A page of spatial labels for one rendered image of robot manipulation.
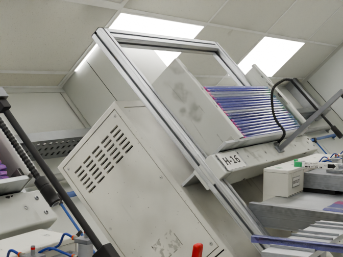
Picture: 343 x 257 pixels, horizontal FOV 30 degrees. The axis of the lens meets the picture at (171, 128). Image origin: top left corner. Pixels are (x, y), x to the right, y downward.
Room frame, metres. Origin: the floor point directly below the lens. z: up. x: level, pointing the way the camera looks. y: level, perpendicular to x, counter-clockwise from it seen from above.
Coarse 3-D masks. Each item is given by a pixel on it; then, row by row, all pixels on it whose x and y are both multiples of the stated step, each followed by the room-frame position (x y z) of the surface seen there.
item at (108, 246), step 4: (104, 244) 0.66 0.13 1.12; (108, 244) 0.66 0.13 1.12; (100, 248) 0.66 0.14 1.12; (104, 248) 0.66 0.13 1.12; (108, 248) 0.66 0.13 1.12; (112, 248) 0.66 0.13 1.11; (96, 252) 0.66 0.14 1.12; (100, 252) 0.66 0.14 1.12; (104, 252) 0.66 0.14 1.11; (108, 252) 0.66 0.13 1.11; (112, 252) 0.66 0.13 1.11; (116, 252) 0.67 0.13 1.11; (92, 256) 0.66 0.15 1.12; (96, 256) 0.66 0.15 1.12; (100, 256) 0.66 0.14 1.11; (104, 256) 0.66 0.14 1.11; (108, 256) 0.66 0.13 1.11; (112, 256) 0.66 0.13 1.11; (116, 256) 0.66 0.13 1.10
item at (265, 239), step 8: (256, 240) 1.03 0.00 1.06; (264, 240) 1.02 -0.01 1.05; (272, 240) 1.02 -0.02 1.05; (280, 240) 1.02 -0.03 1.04; (288, 240) 1.01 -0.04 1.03; (296, 240) 1.01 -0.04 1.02; (304, 240) 1.01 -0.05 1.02; (312, 248) 1.00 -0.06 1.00; (320, 248) 1.00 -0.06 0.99; (328, 248) 1.00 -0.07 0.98; (336, 248) 0.99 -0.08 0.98
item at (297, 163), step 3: (294, 162) 1.21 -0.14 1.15; (297, 162) 1.20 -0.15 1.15; (300, 162) 1.20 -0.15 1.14; (303, 162) 1.20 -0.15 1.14; (294, 165) 1.21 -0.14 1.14; (297, 165) 1.21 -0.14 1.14; (300, 165) 1.20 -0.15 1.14; (303, 165) 1.20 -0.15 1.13; (336, 165) 1.18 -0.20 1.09; (339, 165) 1.18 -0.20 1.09; (342, 165) 1.18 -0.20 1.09; (336, 168) 1.19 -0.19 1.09; (339, 168) 1.18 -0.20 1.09; (342, 168) 1.18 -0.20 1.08
